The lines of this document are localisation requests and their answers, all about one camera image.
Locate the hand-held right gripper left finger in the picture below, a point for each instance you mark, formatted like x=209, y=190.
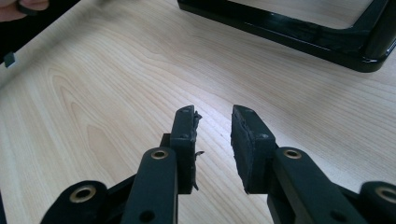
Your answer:
x=185, y=149

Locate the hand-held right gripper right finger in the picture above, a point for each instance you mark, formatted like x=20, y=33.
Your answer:
x=252, y=155

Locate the red and black shoe rack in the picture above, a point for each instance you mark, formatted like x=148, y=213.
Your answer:
x=311, y=34

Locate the black tape piece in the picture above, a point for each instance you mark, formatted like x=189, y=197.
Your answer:
x=9, y=59

